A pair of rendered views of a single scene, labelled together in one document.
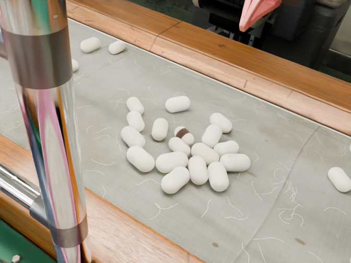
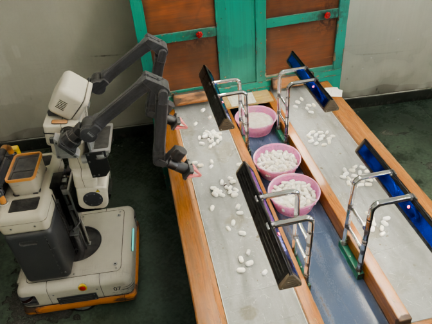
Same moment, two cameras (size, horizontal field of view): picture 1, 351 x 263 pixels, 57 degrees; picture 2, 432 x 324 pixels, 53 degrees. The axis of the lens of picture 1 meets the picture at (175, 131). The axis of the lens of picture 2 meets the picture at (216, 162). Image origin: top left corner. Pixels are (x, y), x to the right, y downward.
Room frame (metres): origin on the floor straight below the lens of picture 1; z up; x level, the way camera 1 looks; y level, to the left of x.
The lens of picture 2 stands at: (1.47, 1.82, 2.30)
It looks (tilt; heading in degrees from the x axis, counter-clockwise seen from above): 39 degrees down; 237
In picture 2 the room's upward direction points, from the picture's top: 5 degrees counter-clockwise
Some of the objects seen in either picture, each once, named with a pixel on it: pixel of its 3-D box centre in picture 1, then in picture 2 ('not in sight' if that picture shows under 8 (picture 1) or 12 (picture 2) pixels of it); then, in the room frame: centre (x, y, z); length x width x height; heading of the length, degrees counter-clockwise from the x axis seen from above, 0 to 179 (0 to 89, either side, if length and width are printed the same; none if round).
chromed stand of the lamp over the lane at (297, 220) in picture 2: not in sight; (283, 243); (0.62, 0.97, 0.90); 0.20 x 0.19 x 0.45; 65
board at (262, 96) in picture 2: not in sight; (247, 99); (-0.13, -0.18, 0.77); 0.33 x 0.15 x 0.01; 155
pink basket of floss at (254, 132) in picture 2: not in sight; (255, 122); (-0.04, 0.02, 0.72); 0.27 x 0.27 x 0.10
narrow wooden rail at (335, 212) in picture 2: not in sight; (314, 178); (0.07, 0.63, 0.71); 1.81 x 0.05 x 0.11; 65
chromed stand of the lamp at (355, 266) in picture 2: not in sight; (374, 224); (0.26, 1.14, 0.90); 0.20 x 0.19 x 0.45; 65
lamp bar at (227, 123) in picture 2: not in sight; (214, 94); (0.28, 0.05, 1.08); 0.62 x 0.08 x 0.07; 65
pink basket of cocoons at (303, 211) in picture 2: not in sight; (293, 197); (0.26, 0.67, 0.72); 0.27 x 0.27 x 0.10
